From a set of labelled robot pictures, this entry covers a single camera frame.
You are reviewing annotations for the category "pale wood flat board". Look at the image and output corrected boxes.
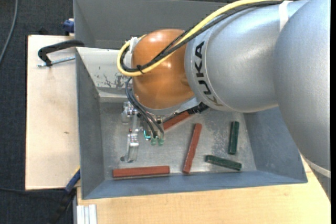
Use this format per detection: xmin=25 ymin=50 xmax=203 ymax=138
xmin=25 ymin=35 xmax=81 ymax=191

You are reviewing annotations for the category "grey metal bin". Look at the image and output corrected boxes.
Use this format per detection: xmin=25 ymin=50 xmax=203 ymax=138
xmin=72 ymin=0 xmax=308 ymax=200

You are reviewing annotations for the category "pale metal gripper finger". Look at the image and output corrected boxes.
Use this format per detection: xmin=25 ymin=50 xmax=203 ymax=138
xmin=125 ymin=133 xmax=140 ymax=164
xmin=121 ymin=101 xmax=138 ymax=124

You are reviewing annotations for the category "dark green flat block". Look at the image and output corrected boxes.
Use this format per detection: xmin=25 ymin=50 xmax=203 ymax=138
xmin=227 ymin=121 xmax=240 ymax=155
xmin=205 ymin=155 xmax=243 ymax=172

